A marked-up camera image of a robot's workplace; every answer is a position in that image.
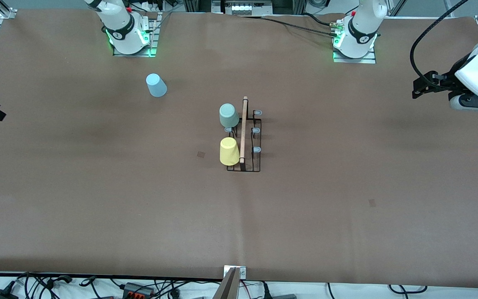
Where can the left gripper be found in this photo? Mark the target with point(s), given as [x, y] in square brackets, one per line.
[447, 82]

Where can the pale green plastic cup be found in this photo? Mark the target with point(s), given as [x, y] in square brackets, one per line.
[229, 116]

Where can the yellow plastic cup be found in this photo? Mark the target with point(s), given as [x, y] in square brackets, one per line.
[229, 153]

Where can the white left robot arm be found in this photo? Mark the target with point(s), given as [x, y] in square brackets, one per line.
[359, 33]

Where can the light blue plastic cup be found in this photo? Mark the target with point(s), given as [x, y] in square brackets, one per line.
[156, 86]

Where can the black power adapter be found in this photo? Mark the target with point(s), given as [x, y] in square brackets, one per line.
[0, 294]

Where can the white power strip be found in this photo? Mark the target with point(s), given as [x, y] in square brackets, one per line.
[149, 5]

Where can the black orange connector box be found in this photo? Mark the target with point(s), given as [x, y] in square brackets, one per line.
[138, 289]

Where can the brown paper table cover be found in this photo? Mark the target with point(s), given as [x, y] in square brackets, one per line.
[239, 228]

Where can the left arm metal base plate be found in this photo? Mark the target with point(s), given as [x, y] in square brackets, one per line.
[357, 60]

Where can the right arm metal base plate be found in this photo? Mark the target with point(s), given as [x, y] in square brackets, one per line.
[152, 41]

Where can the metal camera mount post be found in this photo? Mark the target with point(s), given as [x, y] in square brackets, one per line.
[230, 284]

